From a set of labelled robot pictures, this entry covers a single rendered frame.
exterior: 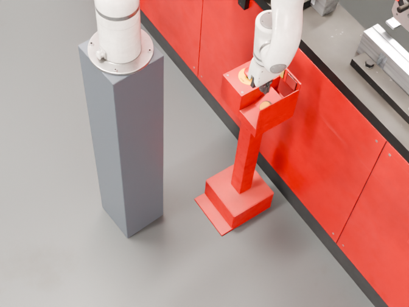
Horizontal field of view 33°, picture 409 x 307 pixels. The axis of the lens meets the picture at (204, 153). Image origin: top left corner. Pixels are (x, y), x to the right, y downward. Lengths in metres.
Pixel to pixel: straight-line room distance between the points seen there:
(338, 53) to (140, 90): 0.65
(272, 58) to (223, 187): 1.02
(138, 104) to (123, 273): 0.87
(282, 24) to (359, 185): 0.78
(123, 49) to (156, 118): 0.38
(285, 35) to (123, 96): 0.52
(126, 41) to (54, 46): 1.50
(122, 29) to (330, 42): 0.74
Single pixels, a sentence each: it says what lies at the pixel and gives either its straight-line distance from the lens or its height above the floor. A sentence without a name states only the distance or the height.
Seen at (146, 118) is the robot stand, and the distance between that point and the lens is 2.24.
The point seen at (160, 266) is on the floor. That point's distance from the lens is 2.79.
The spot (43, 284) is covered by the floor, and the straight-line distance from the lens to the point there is 2.80.
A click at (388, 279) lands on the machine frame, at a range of 2.63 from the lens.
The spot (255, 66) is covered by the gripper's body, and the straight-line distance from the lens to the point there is 2.07.
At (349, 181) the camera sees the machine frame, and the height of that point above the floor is 0.50.
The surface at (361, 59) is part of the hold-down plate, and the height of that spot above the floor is 0.91.
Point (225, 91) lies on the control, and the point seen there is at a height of 0.72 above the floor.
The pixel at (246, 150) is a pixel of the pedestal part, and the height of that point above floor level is 0.44.
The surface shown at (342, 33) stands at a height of 0.87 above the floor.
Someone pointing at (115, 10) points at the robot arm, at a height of 1.23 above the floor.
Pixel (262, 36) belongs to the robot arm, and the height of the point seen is 1.13.
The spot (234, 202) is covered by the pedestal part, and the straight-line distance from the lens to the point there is 2.80.
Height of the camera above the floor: 2.57
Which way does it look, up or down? 57 degrees down
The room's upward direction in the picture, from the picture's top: 5 degrees clockwise
